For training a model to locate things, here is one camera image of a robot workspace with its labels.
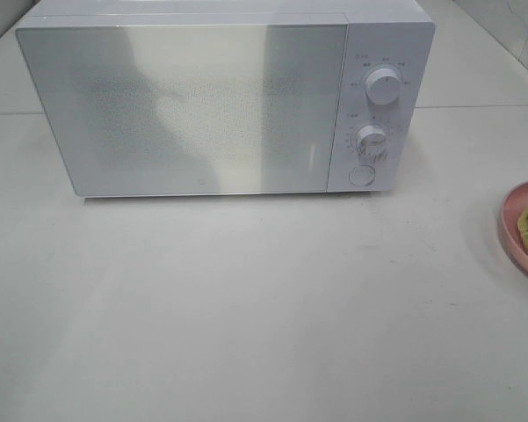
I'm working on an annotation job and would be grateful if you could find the pink plate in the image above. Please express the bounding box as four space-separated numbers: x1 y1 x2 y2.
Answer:
497 181 528 276

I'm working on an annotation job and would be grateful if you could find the lower white timer knob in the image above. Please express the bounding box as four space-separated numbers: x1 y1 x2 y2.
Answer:
356 125 388 157

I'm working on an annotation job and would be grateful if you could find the white microwave oven body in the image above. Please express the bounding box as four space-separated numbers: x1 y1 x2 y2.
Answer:
16 1 435 193

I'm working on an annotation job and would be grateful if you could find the upper white power knob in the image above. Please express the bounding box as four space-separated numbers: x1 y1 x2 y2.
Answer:
364 64 403 106

